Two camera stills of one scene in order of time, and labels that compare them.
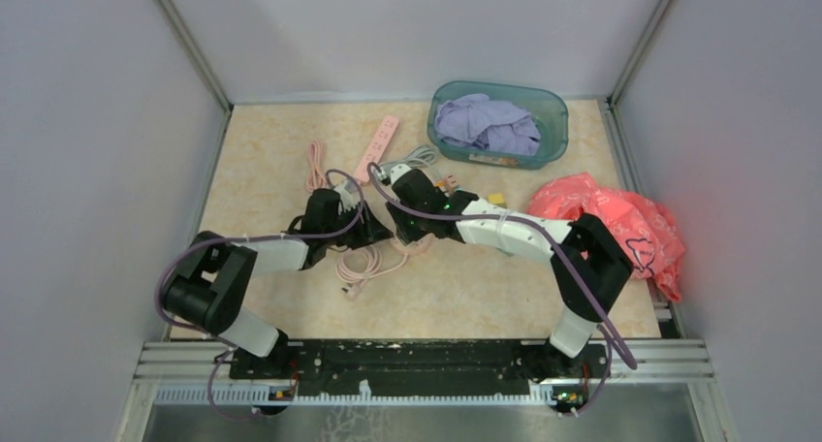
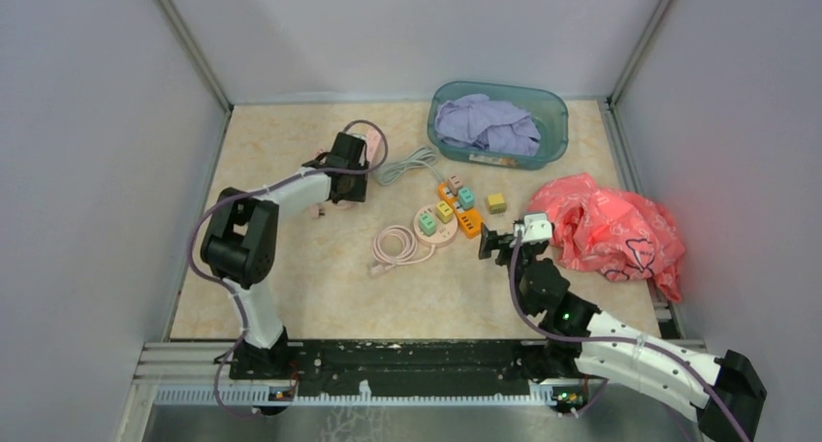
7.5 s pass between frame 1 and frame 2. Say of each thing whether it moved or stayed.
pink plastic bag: stayed
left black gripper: moved
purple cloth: stayed
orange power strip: moved
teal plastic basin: stayed
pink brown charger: stayed
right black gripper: moved
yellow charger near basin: stayed
